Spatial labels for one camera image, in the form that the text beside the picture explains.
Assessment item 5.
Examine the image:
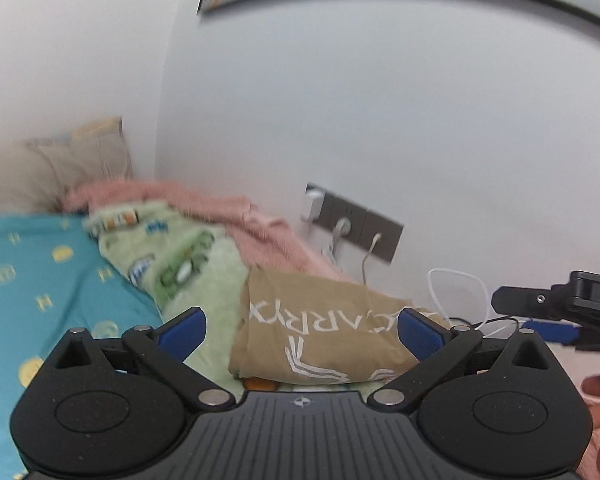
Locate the tan t-shirt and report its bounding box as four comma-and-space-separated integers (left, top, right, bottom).
227, 265, 454, 387

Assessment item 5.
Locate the green cartoon fleece blanket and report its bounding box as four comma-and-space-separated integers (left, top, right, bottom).
83, 200, 277, 396

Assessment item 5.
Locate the teal smiley bed sheet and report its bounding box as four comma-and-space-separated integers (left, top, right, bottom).
0, 214, 162, 479

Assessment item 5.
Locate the pink fuzzy blanket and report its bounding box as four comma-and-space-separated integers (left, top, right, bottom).
62, 179, 350, 282

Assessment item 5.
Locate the grey pillow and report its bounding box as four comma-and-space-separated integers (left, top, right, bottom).
0, 116, 133, 216

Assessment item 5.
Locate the white charger cable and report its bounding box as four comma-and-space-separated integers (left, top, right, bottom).
426, 268, 522, 338

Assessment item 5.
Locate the grey wall socket panel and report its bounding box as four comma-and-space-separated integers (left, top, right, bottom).
306, 183, 404, 263

